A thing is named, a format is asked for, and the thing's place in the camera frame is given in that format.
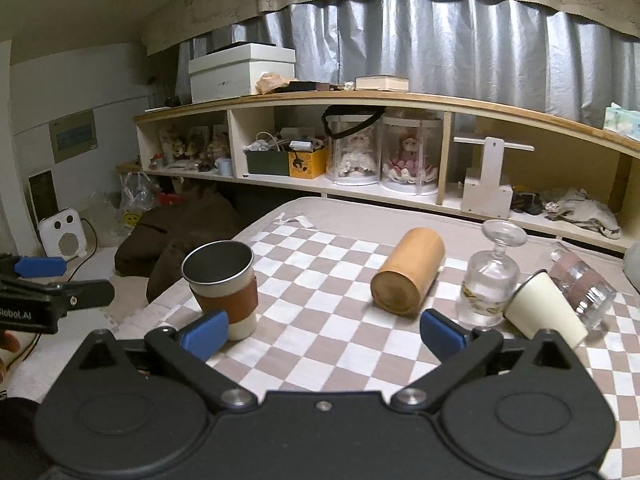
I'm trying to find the cream paper cup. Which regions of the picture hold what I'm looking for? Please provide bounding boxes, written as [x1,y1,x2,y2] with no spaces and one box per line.
[503,269,590,349]

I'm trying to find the thick book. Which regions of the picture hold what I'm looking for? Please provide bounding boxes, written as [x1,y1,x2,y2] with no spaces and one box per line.
[355,74,410,92]

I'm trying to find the long wooden shelf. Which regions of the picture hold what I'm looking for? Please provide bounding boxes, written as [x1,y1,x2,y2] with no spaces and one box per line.
[132,88,640,254]

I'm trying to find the clear bag with smiley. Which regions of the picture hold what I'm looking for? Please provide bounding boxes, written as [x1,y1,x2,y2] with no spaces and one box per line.
[117,170,162,229]

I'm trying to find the clear glass tumbler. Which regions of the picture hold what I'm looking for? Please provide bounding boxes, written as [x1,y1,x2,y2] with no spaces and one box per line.
[548,247,617,332]

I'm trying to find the clear stemmed glass cup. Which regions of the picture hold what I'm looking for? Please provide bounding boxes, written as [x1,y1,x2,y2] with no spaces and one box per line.
[457,219,525,331]

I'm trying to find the pink-dressed doll in clear case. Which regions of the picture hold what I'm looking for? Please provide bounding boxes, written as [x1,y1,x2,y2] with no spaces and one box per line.
[380,114,444,195]

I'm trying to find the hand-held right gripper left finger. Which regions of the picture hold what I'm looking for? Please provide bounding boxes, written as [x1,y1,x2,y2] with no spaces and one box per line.
[75,309,255,414]

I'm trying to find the small doll figurine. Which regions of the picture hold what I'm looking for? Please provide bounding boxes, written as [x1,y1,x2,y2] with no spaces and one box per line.
[209,125,231,160]
[186,126,211,160]
[159,127,185,162]

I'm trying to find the bundle of white cables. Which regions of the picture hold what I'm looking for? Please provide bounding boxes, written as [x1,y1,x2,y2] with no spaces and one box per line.
[243,131,282,153]

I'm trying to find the dark small objects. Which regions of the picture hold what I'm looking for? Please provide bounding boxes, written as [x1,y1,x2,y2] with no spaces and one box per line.
[510,190,546,216]

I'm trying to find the white storage box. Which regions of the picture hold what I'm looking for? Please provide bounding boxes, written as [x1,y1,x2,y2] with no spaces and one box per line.
[188,43,296,105]

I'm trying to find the green tissue box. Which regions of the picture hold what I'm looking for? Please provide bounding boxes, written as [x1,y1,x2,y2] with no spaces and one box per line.
[603,102,640,141]

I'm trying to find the silver curtain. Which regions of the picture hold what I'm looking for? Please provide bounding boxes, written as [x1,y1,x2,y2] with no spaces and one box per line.
[176,0,640,133]

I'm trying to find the crumpled pink paper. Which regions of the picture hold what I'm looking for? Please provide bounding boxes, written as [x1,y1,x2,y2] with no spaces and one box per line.
[255,72,291,95]

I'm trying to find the wooden cup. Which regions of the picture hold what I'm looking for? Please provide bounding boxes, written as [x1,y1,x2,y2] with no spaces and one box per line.
[370,227,446,318]

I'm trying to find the dark flat pouch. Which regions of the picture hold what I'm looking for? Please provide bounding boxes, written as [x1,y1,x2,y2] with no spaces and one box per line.
[289,80,337,93]

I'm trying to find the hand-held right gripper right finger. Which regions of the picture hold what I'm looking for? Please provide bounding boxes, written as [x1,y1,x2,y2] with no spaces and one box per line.
[390,309,579,414]

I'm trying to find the wall electrical panel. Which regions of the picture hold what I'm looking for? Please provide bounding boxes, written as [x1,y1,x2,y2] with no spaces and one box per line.
[48,108,99,165]

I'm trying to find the clear plastic bag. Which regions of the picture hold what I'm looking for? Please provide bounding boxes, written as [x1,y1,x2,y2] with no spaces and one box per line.
[88,189,122,242]

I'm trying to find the white wooden stand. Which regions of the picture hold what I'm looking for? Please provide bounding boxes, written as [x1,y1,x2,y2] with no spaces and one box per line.
[453,134,535,219]

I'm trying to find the steel cup with brown sleeve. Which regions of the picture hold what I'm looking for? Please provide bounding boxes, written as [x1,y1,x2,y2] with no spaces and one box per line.
[181,240,260,342]

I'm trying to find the white-dressed doll in clear case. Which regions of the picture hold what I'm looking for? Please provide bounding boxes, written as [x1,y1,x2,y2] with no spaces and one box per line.
[325,114,384,186]

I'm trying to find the grey crumpled cloth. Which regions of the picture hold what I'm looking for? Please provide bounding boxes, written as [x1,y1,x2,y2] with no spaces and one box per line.
[547,187,624,240]

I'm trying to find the yellow box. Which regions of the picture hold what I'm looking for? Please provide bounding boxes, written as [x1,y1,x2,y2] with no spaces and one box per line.
[287,146,329,180]

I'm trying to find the black strap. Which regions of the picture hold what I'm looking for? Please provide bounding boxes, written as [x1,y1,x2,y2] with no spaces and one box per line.
[321,103,386,139]

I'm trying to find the dark green box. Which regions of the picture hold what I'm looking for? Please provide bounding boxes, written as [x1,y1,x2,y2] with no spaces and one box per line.
[244,149,291,177]

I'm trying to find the white rounded object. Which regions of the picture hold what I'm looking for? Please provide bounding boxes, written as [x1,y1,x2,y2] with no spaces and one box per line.
[621,249,640,292]

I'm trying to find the brown cloth heap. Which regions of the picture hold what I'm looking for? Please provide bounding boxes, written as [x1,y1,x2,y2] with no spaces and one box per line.
[113,182,247,304]

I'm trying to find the person's left hand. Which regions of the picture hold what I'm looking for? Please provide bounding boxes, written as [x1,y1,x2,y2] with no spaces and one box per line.
[0,331,22,387]

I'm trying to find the small white heater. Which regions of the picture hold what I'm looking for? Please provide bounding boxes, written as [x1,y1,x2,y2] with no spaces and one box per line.
[38,207,90,261]

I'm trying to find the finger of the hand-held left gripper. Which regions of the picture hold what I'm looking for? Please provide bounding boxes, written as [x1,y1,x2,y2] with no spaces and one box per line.
[46,279,115,313]
[0,254,69,279]

